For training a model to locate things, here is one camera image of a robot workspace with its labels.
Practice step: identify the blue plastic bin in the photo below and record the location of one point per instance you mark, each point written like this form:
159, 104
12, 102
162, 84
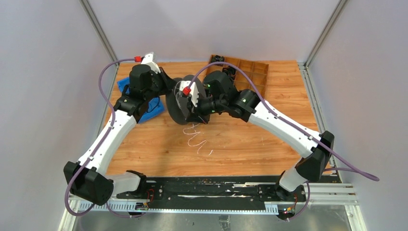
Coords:
155, 108

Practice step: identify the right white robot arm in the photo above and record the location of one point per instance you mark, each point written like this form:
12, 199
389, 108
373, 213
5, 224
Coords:
218, 95

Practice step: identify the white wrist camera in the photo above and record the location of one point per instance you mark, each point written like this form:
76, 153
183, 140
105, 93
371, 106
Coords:
189, 89
149, 59

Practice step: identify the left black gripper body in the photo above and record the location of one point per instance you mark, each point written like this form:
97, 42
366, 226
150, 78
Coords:
163, 87

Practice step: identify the wooden compartment tray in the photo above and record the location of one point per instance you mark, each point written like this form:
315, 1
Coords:
257, 72

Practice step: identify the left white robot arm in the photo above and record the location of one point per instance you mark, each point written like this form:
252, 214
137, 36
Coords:
86, 178

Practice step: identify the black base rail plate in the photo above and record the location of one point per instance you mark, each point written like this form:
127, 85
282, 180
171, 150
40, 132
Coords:
231, 193

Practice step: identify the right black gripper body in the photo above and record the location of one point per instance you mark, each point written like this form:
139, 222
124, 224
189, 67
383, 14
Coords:
202, 111

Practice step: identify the black cable spool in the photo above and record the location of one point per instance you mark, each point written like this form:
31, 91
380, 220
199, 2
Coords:
179, 107

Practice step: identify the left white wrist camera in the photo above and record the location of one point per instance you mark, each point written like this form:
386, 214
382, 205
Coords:
149, 59

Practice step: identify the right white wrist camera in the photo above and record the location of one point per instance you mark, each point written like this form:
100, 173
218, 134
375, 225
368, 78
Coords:
189, 89

